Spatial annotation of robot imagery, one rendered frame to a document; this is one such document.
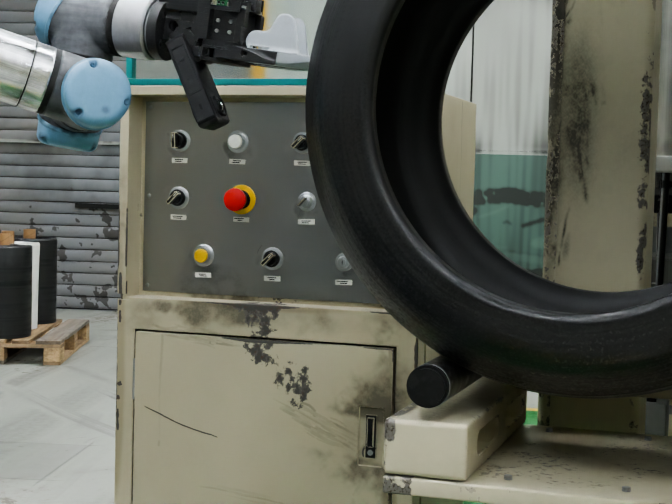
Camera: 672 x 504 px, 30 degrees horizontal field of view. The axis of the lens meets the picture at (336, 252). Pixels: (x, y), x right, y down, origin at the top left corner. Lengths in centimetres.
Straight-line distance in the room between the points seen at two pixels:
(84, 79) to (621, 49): 67
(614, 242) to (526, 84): 887
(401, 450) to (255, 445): 87
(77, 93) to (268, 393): 90
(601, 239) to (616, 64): 22
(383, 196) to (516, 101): 919
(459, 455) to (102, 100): 53
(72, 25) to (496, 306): 62
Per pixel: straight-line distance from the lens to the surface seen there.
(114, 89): 138
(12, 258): 766
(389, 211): 128
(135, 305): 223
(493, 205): 1035
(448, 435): 130
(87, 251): 1084
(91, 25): 153
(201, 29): 146
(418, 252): 127
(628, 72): 162
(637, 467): 143
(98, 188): 1079
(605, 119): 162
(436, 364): 130
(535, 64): 1049
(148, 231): 226
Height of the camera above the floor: 110
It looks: 3 degrees down
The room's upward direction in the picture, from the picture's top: 2 degrees clockwise
